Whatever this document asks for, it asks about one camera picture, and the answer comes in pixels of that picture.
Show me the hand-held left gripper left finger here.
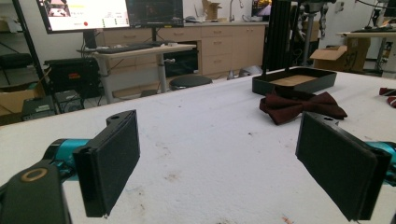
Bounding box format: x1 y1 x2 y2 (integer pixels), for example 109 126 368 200
72 109 141 218

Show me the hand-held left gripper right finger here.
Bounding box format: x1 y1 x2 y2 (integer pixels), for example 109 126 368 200
294 111 392 222

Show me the dark red bow tie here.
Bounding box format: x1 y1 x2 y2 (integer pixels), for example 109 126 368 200
259 88 348 126
378 87 396 109

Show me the grey power supply unit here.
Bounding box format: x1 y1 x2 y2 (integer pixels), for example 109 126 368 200
21 95 57 121
55 90 84 114

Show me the white foam mat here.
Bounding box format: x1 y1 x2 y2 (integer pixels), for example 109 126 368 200
0 70 396 224

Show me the black computer tower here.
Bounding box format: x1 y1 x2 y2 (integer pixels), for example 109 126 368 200
44 57 102 99

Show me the open cardboard box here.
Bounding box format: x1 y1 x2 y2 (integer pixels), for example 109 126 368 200
309 36 372 72

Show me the flat cardboard box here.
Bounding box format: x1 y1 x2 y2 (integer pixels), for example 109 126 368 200
0 82 46 125

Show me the black round stool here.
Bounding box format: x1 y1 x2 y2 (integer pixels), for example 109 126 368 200
168 74 214 91

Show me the black keyboard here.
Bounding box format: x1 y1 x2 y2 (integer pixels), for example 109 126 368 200
96 41 171 54

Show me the height-adjustable wooden desk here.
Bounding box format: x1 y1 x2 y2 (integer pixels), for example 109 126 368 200
90 43 198 105

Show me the light wooden side desk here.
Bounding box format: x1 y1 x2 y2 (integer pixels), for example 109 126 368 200
335 29 396 76

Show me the monitor with white screen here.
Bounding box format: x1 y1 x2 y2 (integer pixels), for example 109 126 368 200
35 0 131 35

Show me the monitor with dark screen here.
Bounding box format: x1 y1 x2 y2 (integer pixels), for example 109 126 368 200
125 0 185 29

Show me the beige drawer cabinet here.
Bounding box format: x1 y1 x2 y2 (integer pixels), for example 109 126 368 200
96 21 269 77

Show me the small monitor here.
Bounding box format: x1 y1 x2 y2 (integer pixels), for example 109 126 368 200
251 0 273 18

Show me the small cardboard box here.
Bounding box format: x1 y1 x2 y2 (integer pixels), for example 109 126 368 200
202 0 222 22

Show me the thick black frame post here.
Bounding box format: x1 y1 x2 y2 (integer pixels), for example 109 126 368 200
262 0 300 73

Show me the black frame post with cables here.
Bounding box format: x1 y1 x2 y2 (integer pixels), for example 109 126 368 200
11 0 52 96

